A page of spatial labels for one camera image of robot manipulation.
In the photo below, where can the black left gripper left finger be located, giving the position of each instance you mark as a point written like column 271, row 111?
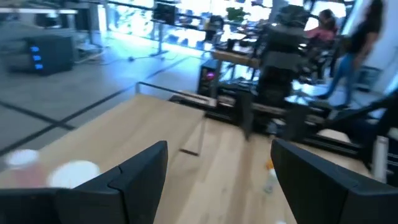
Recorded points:
column 130, row 193

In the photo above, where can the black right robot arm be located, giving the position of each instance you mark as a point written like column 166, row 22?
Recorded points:
column 276, row 84

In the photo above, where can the teal medicine bottle white cap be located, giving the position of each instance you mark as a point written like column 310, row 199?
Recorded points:
column 270, row 185

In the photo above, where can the black computer tower pink light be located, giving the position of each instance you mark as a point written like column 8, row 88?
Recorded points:
column 208, row 77

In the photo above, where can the seated person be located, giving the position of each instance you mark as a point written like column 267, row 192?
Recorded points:
column 323, row 31

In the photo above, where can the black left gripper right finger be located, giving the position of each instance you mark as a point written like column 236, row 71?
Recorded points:
column 326, row 199

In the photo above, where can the black computer tower blue lights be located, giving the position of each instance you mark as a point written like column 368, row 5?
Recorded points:
column 53, row 56

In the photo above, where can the walking person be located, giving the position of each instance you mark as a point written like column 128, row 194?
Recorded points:
column 363, row 34

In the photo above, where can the large orange medicine bottle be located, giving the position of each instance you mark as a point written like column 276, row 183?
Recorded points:
column 73, row 174

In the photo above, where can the black desk monitor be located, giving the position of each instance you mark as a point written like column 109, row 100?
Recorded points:
column 166, row 14

